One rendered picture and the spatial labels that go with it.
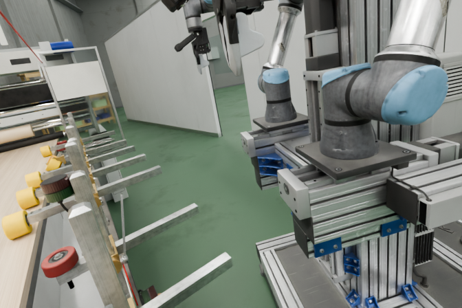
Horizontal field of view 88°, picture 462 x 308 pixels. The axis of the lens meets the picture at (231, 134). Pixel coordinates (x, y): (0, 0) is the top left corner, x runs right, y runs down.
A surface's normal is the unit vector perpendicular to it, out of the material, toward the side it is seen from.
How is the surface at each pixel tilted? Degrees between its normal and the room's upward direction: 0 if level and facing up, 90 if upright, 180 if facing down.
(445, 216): 90
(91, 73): 90
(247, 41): 93
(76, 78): 90
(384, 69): 67
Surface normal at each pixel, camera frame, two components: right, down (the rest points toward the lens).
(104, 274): 0.56, 0.14
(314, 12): -0.55, 0.32
